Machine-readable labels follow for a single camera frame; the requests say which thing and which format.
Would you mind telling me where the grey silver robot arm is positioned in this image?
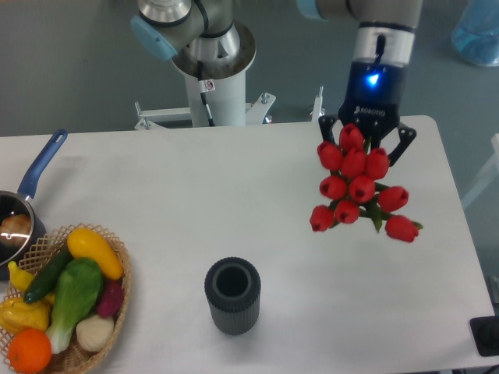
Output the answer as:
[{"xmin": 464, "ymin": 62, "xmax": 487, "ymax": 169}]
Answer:
[{"xmin": 130, "ymin": 1, "xmax": 422, "ymax": 163}]

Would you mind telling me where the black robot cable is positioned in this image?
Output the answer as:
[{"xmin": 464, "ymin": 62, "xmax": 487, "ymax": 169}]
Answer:
[{"xmin": 196, "ymin": 60, "xmax": 216, "ymax": 127}]

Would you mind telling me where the white metal frame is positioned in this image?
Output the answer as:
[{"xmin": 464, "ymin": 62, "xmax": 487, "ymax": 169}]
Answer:
[{"xmin": 461, "ymin": 133, "xmax": 498, "ymax": 210}]

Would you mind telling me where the red tulip bouquet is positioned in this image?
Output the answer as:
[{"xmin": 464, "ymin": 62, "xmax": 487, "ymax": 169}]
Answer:
[{"xmin": 309, "ymin": 123, "xmax": 423, "ymax": 243}]

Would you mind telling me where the green bok choy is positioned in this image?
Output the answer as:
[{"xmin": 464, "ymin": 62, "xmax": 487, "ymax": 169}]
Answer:
[{"xmin": 46, "ymin": 258, "xmax": 104, "ymax": 355}]

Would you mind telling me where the yellow squash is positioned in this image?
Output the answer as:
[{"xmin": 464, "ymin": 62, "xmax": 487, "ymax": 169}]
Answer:
[{"xmin": 67, "ymin": 228, "xmax": 124, "ymax": 281}]

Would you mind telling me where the blue handled saucepan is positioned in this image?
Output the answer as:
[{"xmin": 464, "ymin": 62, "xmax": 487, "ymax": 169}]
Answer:
[{"xmin": 1, "ymin": 129, "xmax": 68, "ymax": 281}]

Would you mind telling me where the brown bread roll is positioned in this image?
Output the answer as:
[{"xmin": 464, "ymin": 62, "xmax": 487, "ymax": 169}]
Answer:
[{"xmin": 1, "ymin": 214, "xmax": 31, "ymax": 249}]

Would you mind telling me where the dark green cucumber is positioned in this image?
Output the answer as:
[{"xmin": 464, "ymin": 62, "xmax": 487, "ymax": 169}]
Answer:
[{"xmin": 23, "ymin": 246, "xmax": 73, "ymax": 304}]

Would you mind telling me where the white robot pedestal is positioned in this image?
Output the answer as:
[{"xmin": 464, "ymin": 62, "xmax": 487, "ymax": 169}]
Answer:
[{"xmin": 134, "ymin": 19, "xmax": 325, "ymax": 131}]

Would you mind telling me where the orange fruit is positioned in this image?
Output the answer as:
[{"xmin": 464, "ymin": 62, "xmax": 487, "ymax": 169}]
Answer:
[{"xmin": 8, "ymin": 328, "xmax": 52, "ymax": 373}]

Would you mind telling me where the purple red radish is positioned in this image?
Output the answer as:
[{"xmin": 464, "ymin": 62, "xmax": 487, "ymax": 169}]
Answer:
[{"xmin": 96, "ymin": 280, "xmax": 124, "ymax": 317}]

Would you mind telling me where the yellow bell pepper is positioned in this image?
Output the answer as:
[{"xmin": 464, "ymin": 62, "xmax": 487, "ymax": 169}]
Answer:
[{"xmin": 1, "ymin": 297, "xmax": 51, "ymax": 335}]

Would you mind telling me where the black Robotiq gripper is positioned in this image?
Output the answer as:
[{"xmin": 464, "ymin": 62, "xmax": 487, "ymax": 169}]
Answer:
[{"xmin": 318, "ymin": 61, "xmax": 416, "ymax": 167}]

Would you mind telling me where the small yellow gourd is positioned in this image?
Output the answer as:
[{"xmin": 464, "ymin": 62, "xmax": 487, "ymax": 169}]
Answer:
[{"xmin": 7, "ymin": 261, "xmax": 36, "ymax": 298}]

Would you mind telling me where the white garlic bulb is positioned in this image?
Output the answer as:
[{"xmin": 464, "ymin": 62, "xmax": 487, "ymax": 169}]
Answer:
[{"xmin": 76, "ymin": 315, "xmax": 115, "ymax": 352}]

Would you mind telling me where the black device at edge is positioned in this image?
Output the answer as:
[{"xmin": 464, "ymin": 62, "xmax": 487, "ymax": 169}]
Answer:
[{"xmin": 469, "ymin": 316, "xmax": 498, "ymax": 357}]

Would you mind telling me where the dark grey ribbed vase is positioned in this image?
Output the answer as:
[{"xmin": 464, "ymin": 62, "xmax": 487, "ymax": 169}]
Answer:
[{"xmin": 204, "ymin": 257, "xmax": 261, "ymax": 336}]

